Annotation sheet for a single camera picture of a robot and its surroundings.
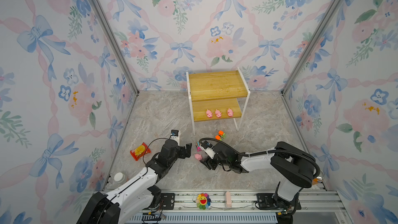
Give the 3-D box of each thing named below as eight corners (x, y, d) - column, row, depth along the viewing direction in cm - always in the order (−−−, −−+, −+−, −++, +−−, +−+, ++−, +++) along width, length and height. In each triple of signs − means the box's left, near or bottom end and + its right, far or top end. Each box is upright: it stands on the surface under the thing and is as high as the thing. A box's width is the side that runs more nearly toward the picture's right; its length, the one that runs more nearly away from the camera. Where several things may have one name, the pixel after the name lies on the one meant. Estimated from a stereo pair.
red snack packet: (135, 162, 88) (133, 160, 86) (131, 153, 91) (129, 151, 89) (151, 151, 92) (150, 149, 90) (146, 143, 95) (145, 141, 93)
